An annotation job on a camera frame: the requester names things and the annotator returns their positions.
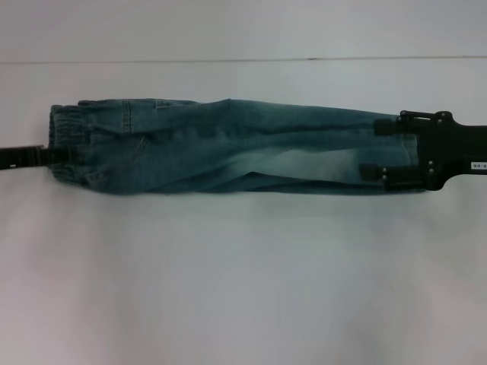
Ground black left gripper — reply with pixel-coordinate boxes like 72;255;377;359
0;144;78;171

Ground blue denim shorts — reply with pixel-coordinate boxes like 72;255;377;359
47;97;419;197

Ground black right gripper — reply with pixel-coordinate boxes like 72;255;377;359
360;109;487;192

